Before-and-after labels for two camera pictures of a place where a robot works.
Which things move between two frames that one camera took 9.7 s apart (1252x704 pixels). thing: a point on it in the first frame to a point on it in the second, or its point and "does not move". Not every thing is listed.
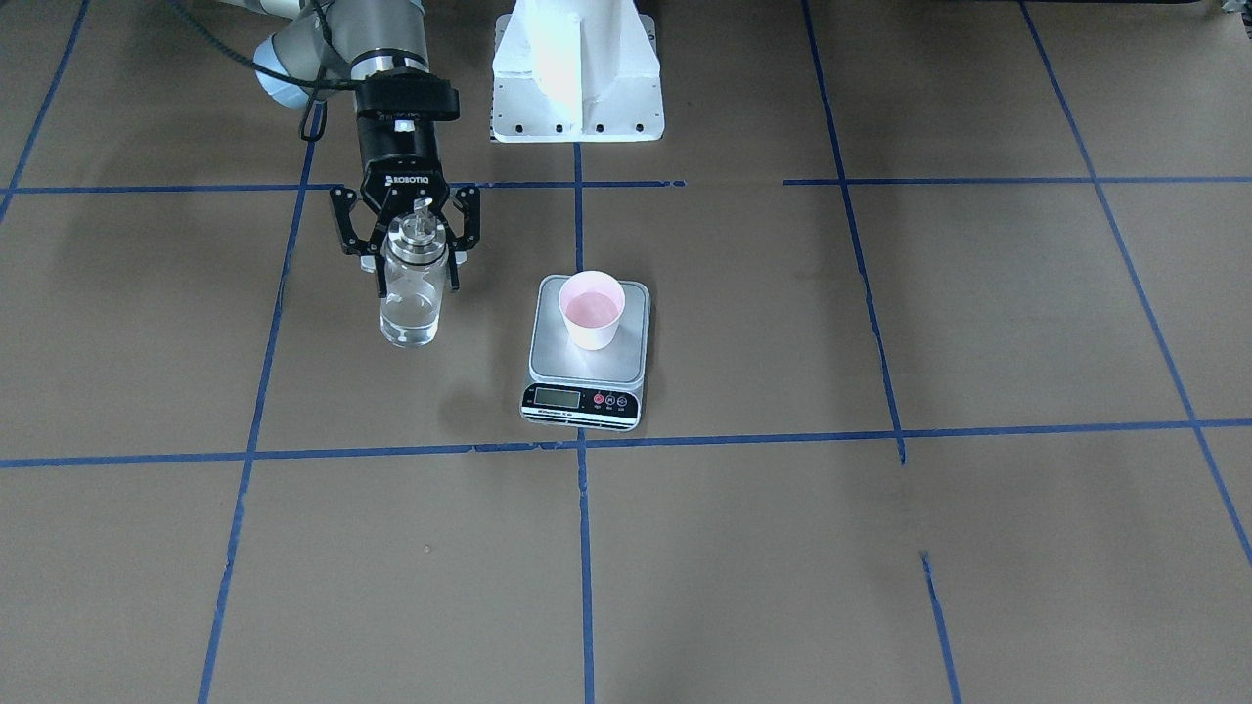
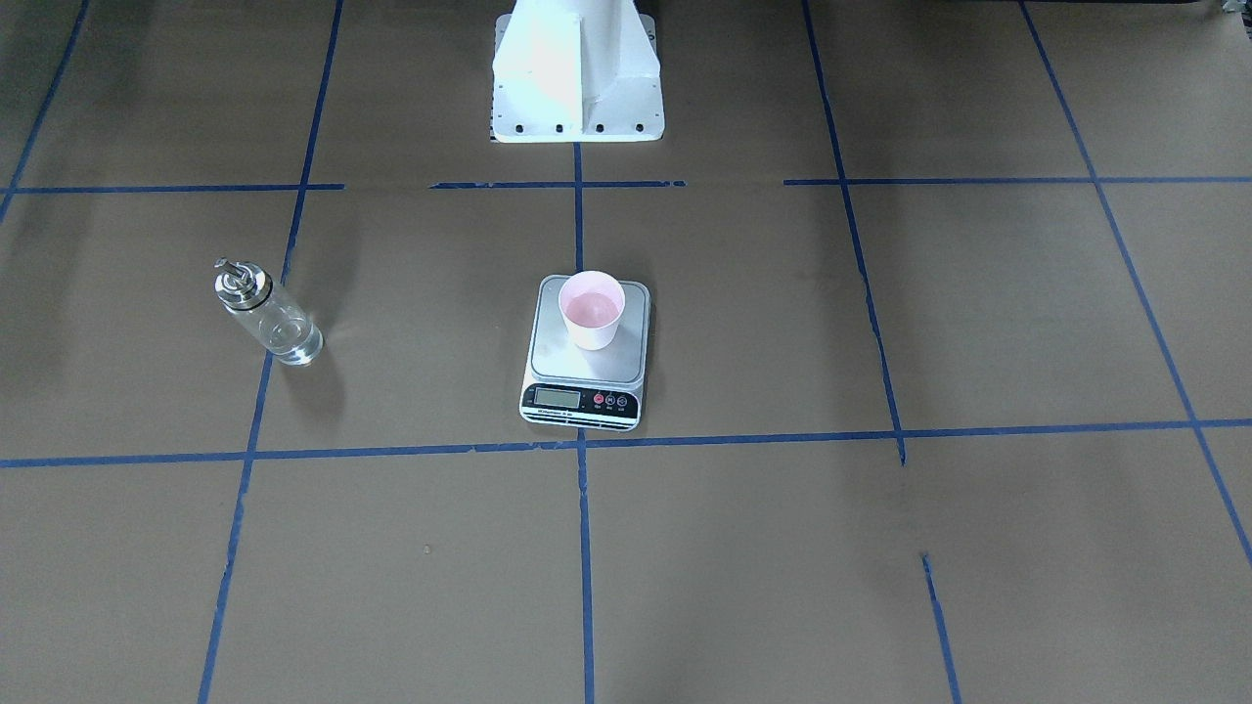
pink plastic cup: x=593 y=302 does not move
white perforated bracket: x=576 y=70 does not move
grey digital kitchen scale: x=574 y=387 does not move
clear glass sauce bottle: x=417 y=249 to x=251 y=299
